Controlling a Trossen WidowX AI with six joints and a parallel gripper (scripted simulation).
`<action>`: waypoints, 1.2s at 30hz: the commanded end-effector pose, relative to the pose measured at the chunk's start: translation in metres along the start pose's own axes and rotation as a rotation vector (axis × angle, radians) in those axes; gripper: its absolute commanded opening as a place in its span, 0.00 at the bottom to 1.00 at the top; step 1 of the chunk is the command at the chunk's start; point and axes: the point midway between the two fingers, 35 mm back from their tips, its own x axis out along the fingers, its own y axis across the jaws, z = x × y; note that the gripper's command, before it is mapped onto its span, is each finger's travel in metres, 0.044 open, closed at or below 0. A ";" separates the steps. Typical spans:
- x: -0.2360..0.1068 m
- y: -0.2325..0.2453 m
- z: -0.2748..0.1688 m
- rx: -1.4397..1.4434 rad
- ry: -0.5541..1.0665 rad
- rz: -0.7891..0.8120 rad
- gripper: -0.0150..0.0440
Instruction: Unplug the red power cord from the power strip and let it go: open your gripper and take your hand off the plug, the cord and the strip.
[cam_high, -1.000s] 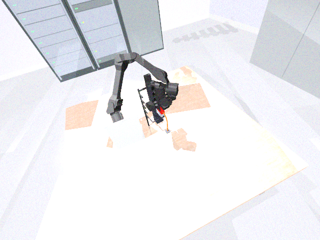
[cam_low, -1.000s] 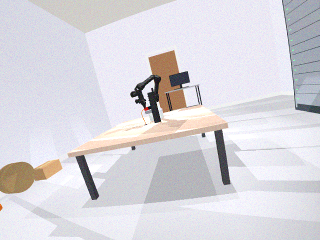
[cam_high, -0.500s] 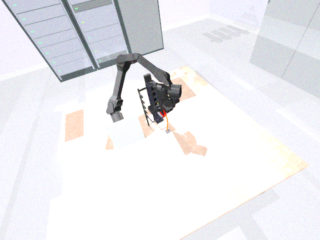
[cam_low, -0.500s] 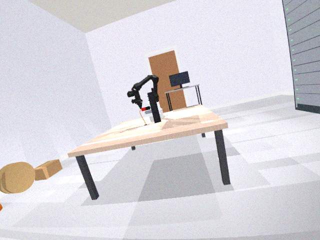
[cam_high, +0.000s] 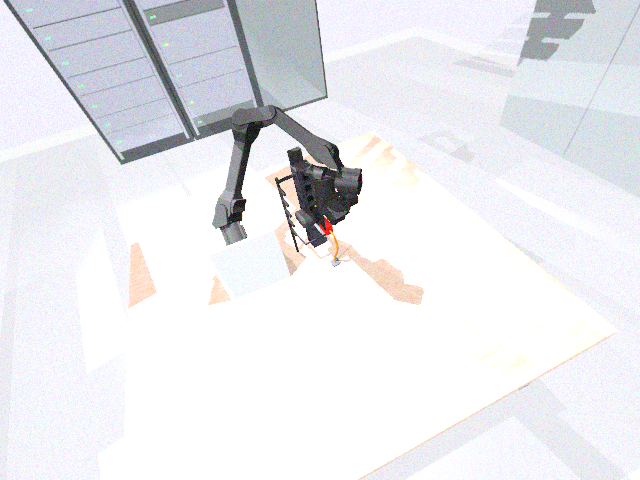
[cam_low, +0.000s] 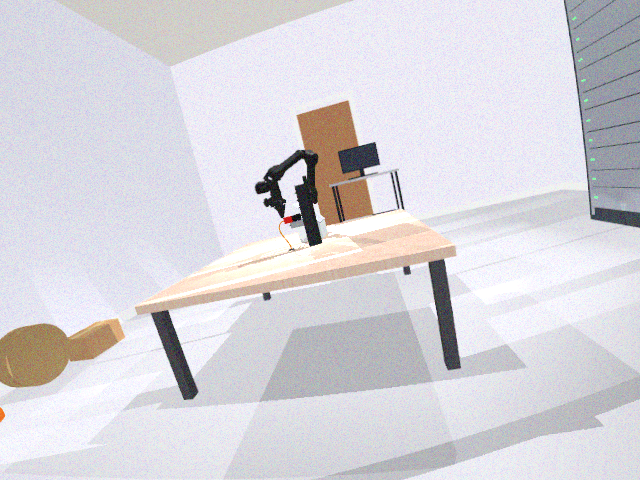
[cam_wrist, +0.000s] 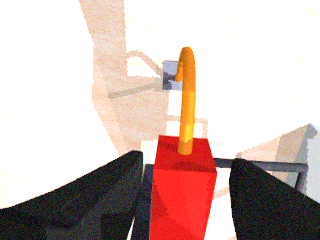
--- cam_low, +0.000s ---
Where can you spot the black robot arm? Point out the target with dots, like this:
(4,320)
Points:
(277,171)

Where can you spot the dark grey power strip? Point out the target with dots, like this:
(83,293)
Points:
(308,213)

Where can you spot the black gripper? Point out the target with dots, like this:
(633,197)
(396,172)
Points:
(278,202)

